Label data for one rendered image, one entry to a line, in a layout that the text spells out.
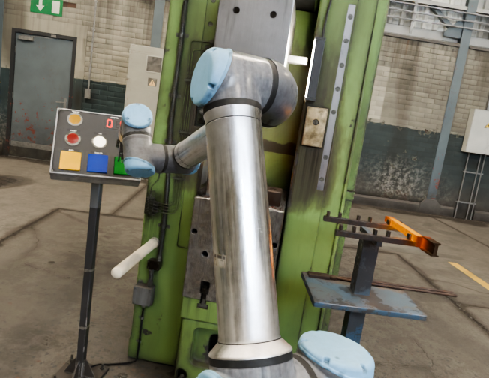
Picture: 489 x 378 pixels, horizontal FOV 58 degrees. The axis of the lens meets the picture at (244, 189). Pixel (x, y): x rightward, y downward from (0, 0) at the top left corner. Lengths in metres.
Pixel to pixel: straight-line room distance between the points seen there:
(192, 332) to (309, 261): 0.61
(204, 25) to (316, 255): 1.14
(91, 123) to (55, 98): 6.48
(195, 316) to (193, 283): 0.15
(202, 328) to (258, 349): 1.33
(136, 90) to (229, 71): 6.50
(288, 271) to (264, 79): 1.35
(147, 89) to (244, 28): 5.47
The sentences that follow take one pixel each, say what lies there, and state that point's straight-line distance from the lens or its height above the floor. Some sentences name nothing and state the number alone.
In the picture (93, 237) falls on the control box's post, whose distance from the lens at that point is 2.03.
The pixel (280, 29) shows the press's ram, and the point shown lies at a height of 1.63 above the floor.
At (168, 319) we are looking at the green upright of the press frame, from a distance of 2.30.
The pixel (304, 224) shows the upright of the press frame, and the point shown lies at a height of 0.83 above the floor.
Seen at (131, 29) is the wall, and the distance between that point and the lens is 8.11.
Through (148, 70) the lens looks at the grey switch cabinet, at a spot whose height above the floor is 1.73.
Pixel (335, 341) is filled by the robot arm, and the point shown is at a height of 0.87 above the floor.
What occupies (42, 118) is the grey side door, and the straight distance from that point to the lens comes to 8.48.
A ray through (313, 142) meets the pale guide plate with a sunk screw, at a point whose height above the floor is 1.20.
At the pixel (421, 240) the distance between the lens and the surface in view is 1.60.
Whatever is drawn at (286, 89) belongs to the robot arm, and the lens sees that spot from 0.93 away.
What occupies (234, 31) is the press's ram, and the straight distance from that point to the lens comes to 1.92.
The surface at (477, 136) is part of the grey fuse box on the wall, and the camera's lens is 8.75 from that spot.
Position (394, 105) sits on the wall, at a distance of 8.31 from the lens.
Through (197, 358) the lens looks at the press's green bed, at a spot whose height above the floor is 0.17.
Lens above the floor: 1.28
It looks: 9 degrees down
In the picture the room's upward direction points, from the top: 8 degrees clockwise
